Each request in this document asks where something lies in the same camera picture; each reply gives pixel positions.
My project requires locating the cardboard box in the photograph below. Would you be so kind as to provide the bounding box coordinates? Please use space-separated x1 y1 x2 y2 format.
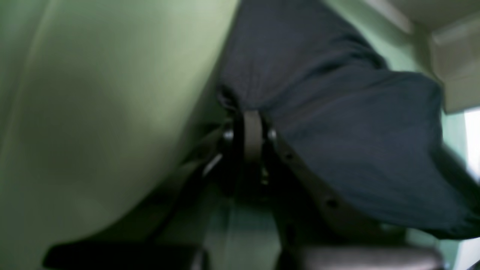
366 0 480 113

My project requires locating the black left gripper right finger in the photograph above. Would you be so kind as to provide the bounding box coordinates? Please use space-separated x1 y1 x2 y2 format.
261 116 444 270

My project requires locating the black t-shirt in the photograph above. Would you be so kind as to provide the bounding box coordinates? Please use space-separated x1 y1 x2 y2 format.
218 0 479 240

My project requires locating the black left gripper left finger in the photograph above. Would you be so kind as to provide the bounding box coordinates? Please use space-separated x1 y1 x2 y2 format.
43 111 259 270

